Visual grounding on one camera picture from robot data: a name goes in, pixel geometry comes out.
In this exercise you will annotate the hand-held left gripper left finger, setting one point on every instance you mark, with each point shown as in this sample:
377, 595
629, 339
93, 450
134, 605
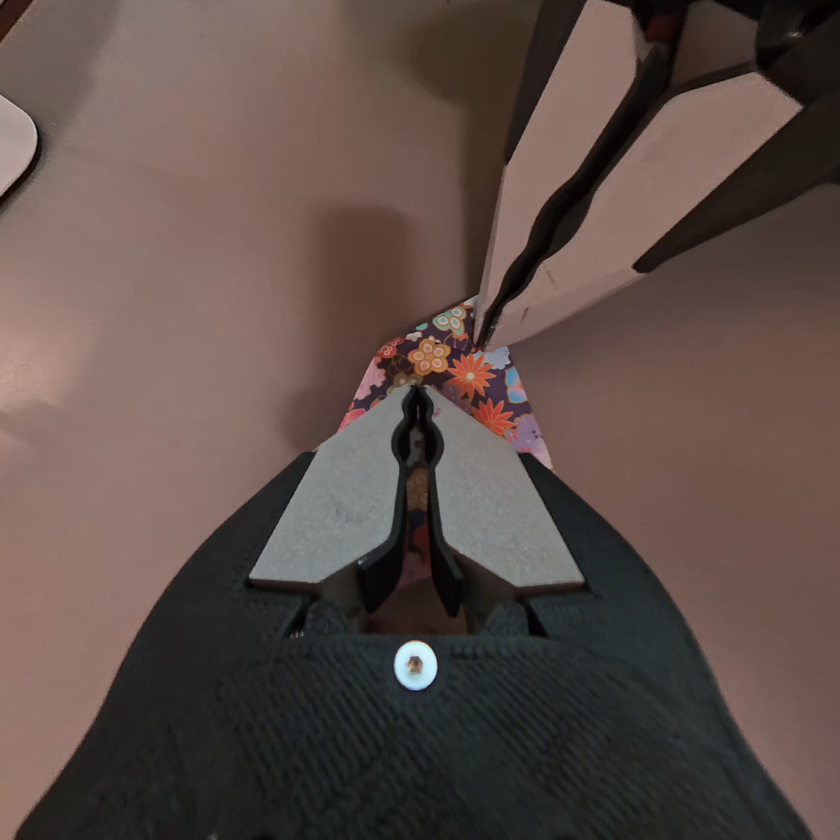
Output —
341, 505

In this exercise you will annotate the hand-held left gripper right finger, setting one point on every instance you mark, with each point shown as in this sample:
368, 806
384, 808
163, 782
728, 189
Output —
492, 505

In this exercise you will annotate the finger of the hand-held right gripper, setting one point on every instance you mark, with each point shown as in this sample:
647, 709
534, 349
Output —
571, 111
643, 177

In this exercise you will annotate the floral patterned origami paper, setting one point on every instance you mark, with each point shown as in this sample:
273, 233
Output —
453, 367

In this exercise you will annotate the pale rounded board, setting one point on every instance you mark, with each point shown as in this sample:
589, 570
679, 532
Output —
13, 144

